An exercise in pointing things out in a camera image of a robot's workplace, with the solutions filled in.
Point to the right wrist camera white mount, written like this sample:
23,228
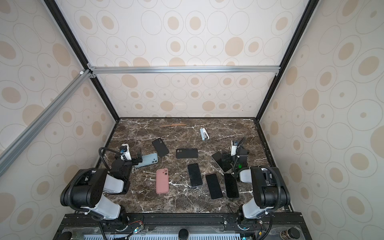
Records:
234,146

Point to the black phone case horizontal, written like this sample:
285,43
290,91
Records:
189,153

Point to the horizontal aluminium rail back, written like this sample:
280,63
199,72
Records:
185,70

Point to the blue phone black screen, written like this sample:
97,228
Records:
195,175

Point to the black round button right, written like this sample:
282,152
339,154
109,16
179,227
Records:
290,234

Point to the black phone case tilted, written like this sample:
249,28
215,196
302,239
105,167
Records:
160,147

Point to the pink phone case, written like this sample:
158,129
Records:
162,181

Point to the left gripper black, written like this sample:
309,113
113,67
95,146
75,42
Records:
135,157

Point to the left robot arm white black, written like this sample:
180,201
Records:
85,192

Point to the black phone tilted far right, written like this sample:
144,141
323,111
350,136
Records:
223,164

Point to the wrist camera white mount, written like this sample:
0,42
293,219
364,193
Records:
125,152
234,146

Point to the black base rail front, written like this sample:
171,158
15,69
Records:
207,226

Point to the light blue phone case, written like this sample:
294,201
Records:
148,160

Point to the black knob front centre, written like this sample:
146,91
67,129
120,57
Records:
183,234

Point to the diagonal aluminium rail left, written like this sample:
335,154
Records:
25,138

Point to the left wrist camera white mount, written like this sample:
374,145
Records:
125,152

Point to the black phone middle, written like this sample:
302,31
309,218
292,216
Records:
214,186

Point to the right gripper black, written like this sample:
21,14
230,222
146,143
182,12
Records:
227,157

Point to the small white blue box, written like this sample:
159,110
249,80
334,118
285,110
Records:
204,134

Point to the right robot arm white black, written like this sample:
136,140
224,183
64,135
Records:
270,192

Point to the brown wooden stick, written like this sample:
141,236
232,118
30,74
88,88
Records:
173,125

